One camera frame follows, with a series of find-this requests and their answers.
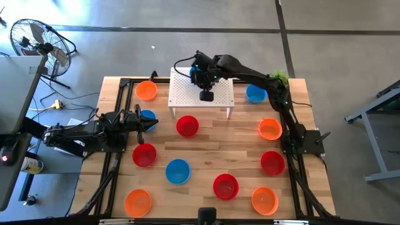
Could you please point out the blue plastic mini bowl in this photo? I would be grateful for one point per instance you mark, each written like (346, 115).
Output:
(192, 72)
(150, 113)
(254, 94)
(178, 172)

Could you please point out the white yellow spray can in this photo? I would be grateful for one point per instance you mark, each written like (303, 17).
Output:
(31, 165)

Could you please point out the green potted plant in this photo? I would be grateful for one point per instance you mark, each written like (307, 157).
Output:
(279, 76)

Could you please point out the black computer mouse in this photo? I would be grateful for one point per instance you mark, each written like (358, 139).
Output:
(9, 151)

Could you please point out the black floor fan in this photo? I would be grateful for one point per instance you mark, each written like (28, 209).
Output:
(43, 47)

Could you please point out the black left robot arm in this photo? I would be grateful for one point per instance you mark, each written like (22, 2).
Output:
(78, 134)

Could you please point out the yellow power strip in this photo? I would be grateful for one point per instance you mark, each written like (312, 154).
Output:
(57, 104)

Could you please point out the orange plastic mini bowl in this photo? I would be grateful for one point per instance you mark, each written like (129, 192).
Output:
(265, 201)
(138, 203)
(270, 129)
(147, 91)

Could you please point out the white perforated metal shelf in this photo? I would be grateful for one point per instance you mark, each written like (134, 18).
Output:
(184, 97)

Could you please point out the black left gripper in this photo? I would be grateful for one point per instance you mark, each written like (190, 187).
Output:
(131, 122)

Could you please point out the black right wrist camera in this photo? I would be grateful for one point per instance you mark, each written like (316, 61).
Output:
(207, 96)

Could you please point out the grey desk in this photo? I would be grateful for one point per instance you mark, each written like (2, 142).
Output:
(15, 93)

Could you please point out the white paper sheet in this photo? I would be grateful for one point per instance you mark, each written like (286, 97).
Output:
(75, 121)

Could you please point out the black table-level camera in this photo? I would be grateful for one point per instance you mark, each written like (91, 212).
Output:
(207, 216)

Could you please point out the silver aluminium bar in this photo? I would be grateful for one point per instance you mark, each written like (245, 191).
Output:
(290, 222)
(117, 222)

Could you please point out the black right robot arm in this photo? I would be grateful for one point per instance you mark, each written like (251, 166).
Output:
(243, 73)

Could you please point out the grey metal table frame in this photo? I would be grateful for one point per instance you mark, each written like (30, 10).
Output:
(373, 147)

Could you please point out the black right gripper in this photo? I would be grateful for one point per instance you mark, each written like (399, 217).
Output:
(207, 75)

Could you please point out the black caster wheel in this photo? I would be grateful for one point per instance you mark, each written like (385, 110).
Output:
(30, 200)

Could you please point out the red plastic mini bowl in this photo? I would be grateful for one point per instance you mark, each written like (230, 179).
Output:
(144, 155)
(272, 163)
(226, 187)
(187, 126)

